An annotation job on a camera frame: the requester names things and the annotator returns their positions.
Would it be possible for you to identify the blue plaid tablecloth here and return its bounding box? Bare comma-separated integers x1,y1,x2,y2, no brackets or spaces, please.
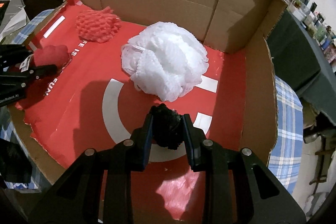
1,9,303,194

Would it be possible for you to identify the red foam net ball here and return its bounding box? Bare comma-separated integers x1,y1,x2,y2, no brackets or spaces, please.
75,6,122,43

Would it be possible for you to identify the red fabric pouch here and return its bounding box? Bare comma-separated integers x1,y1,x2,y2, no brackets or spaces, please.
33,45,70,69

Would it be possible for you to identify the white mesh bath loofah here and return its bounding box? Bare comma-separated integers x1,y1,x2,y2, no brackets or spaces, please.
121,22,209,102

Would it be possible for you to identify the black fuzzy pom-pom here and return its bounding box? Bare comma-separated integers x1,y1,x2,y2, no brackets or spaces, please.
150,103,183,150

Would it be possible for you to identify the dark green covered side table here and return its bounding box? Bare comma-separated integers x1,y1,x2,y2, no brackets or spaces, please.
266,10,335,124

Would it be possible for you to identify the cardboard box with red lining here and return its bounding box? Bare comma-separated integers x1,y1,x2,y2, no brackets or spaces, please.
7,0,289,185

